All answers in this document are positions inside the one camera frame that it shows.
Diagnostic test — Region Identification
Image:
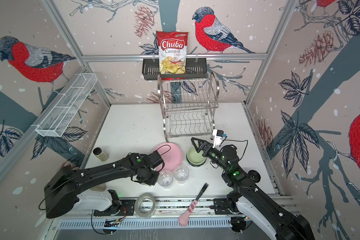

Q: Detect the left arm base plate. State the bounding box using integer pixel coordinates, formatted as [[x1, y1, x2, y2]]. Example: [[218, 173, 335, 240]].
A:
[[93, 199, 136, 217]]

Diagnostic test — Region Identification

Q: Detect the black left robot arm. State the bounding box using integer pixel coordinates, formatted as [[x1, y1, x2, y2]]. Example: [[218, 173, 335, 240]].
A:
[[44, 151, 165, 219]]

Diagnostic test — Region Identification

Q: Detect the black wire wall basket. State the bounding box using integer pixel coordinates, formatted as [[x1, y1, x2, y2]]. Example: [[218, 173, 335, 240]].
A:
[[142, 57, 207, 81]]

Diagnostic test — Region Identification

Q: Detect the red Chuba cassava chips bag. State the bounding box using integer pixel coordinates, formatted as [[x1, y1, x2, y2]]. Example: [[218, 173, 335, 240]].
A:
[[156, 31, 188, 74]]

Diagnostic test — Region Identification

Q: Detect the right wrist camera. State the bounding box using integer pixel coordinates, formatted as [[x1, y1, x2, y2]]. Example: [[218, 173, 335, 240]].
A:
[[212, 129, 227, 148]]

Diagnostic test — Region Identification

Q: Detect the small glass spice jar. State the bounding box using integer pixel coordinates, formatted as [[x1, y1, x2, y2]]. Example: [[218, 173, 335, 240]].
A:
[[93, 147, 109, 162]]

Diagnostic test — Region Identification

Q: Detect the light green bowl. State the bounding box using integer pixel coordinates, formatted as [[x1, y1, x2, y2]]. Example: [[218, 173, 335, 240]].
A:
[[187, 147, 207, 167]]

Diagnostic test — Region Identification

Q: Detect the clear drinking glass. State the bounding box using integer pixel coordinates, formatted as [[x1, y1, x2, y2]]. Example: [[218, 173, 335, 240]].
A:
[[174, 165, 190, 184], [158, 170, 174, 189]]

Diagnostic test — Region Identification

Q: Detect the pink cat paw spatula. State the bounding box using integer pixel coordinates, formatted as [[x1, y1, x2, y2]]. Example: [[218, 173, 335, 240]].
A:
[[179, 183, 209, 227]]

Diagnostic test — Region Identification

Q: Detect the steel two-tier dish rack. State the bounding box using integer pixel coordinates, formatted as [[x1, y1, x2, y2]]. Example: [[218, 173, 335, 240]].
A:
[[158, 73, 220, 142]]

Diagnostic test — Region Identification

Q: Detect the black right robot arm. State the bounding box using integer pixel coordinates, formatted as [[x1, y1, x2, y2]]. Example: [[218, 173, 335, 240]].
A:
[[191, 138, 315, 240]]

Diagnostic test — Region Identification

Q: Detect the clear tape roll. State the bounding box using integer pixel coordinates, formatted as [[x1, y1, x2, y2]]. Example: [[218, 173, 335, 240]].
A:
[[134, 193, 156, 219]]

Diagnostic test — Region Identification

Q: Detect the white mesh wall shelf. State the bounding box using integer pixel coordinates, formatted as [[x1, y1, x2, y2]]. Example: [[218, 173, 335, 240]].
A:
[[36, 73, 98, 137]]

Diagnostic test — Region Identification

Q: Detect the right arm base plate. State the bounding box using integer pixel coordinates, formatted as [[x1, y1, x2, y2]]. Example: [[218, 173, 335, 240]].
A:
[[209, 197, 256, 215]]

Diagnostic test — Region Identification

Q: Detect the pink plate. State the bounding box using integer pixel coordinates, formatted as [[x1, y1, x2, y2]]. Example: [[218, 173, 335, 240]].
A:
[[155, 143, 183, 172]]

